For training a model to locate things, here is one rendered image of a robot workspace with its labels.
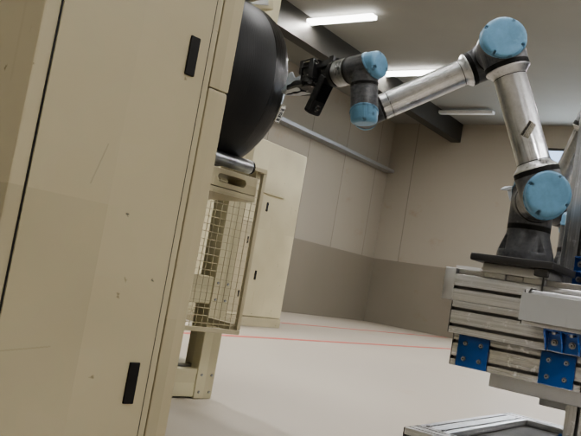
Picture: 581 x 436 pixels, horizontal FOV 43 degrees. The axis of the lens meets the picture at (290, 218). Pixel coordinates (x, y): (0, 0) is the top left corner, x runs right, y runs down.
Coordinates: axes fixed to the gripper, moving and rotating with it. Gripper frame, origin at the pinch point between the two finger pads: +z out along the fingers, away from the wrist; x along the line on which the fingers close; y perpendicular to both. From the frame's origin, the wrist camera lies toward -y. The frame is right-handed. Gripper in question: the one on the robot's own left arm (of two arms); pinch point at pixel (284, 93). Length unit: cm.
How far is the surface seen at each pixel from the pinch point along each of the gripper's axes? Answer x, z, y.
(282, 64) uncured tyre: -4.4, 6.8, 12.1
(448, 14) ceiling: -592, 322, 348
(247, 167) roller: -7.8, 22.0, -18.6
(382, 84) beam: -754, 542, 350
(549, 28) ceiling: -671, 227, 336
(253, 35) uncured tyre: 7.8, 7.7, 17.5
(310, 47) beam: -553, 517, 334
